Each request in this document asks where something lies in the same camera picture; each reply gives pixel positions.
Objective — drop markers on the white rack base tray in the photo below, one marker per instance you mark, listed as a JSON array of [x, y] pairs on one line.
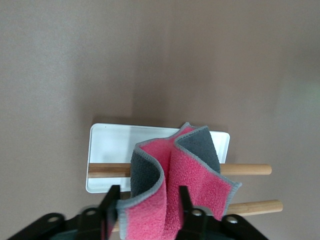
[[112, 145]]

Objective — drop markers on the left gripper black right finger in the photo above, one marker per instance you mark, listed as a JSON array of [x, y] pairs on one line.
[[190, 225]]

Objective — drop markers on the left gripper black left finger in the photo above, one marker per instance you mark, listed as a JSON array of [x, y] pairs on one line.
[[105, 220]]

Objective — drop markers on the pink and grey cloth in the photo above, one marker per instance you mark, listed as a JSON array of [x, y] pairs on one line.
[[195, 175]]

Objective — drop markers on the wooden rack rod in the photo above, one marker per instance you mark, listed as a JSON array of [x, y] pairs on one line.
[[107, 171], [255, 207]]

